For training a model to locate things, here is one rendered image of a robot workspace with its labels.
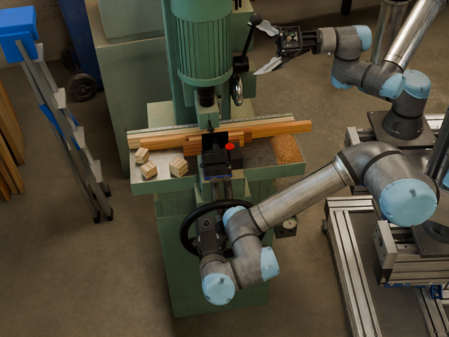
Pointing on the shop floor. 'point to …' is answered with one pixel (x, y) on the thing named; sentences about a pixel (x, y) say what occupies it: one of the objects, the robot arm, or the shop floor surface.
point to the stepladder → (52, 102)
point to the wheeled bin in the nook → (80, 51)
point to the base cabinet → (184, 257)
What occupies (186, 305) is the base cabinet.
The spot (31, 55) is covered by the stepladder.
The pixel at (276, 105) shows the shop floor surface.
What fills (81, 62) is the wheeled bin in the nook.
